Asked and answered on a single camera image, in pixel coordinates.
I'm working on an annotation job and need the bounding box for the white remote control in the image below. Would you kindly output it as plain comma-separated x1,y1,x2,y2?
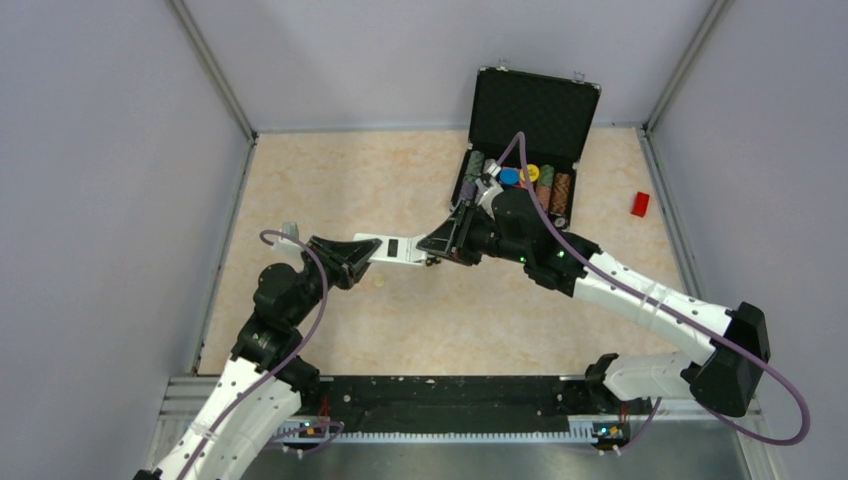
353,233,428,267

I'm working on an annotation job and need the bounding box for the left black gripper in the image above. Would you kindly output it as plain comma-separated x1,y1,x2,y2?
289,234,383,325

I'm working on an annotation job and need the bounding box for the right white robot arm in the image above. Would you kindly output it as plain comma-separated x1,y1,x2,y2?
417,189,771,418

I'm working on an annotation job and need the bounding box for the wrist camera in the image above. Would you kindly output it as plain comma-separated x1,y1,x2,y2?
272,222,303,258
458,157,503,217

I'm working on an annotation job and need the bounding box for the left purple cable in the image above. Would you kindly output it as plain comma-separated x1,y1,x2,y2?
175,229,346,480

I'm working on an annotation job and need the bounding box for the blue dealer chip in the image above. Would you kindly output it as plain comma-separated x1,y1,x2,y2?
498,168,521,186

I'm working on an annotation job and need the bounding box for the red block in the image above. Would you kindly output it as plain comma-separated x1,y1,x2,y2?
630,191,651,218

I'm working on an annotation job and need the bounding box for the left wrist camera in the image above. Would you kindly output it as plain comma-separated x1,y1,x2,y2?
272,222,303,258

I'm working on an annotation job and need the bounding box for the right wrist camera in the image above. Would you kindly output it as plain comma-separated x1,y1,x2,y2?
458,157,503,217

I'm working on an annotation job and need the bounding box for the purple cable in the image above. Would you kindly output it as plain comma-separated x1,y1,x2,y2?
496,131,812,455
175,229,346,480

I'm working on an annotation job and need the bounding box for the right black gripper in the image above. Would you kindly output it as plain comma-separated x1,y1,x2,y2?
417,199,530,267

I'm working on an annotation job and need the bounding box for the yellow dealer chip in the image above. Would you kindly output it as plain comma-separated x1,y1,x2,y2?
519,164,540,183

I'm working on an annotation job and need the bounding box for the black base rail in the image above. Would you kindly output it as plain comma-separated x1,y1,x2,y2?
158,374,763,458

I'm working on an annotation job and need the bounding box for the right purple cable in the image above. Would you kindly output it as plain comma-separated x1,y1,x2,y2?
496,131,812,455

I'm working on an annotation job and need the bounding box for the black poker chip case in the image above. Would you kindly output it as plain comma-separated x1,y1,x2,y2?
449,67,601,230

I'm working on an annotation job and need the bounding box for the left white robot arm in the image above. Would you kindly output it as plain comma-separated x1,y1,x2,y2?
135,232,382,479

